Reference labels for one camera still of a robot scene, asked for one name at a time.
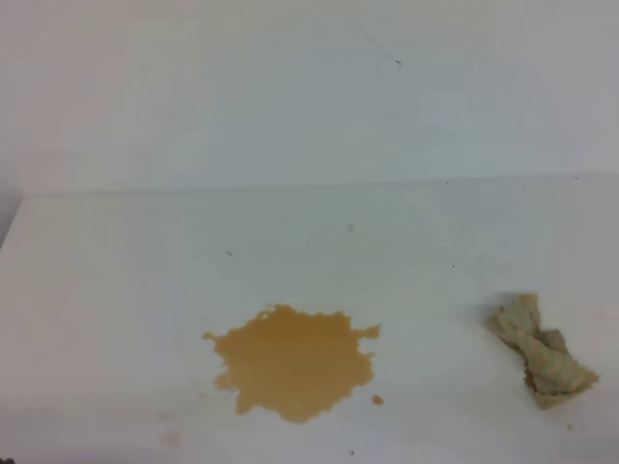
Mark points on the green stained rag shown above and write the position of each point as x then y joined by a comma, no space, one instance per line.
551,373

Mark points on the brown coffee stain puddle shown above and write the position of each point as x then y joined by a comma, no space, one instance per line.
292,363

